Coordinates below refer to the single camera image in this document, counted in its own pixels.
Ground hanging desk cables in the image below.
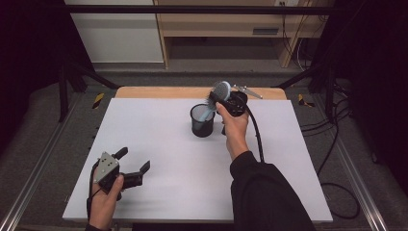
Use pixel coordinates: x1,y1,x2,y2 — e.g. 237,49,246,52
279,1,330,72

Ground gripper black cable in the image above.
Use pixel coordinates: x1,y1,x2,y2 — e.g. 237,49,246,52
244,105,361,220
86,159,101,223

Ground white cabinet panel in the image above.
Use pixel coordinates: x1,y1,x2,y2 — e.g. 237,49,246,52
64,0,165,64

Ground bundle of black floor cables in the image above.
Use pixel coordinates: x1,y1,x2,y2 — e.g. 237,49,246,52
299,81,354,139

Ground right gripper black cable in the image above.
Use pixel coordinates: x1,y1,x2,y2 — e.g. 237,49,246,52
244,105,361,220

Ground black horizontal frame bar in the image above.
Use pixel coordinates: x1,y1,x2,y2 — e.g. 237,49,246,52
64,4,354,15

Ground yellow black tape strip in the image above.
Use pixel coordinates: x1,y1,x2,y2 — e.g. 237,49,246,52
91,92,106,110
297,93,317,109

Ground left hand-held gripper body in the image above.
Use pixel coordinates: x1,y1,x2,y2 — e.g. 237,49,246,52
92,151,144,196

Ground person's right hand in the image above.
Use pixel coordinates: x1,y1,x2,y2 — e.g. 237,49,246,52
215,101,251,162

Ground aluminium floor rail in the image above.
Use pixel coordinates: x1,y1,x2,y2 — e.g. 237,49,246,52
0,95,82,231
333,138,390,231

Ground white table sheet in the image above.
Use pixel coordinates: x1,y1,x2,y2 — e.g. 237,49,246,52
62,97,334,224

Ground long black floor cable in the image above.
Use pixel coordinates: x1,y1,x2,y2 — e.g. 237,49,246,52
320,95,342,177

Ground light wooden desk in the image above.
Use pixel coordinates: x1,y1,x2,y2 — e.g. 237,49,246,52
153,0,331,69

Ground person's left hand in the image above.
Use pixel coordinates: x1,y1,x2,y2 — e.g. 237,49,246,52
88,173,126,231

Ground black mesh pen holder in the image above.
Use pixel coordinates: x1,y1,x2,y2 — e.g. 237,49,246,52
190,103,217,139

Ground black metal stand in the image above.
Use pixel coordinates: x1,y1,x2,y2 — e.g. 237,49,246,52
271,61,339,123
57,61,121,123

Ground wooden table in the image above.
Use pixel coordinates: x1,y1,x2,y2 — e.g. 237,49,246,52
115,86,288,100

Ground grey desk label plate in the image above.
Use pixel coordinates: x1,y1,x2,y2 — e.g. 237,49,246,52
252,27,280,37

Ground black curtain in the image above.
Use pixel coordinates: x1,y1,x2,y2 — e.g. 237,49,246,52
312,0,408,193
0,0,94,152

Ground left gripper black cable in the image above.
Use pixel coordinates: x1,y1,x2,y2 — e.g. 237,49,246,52
86,159,101,223

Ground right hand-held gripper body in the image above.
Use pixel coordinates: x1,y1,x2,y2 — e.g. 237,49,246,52
218,84,264,118

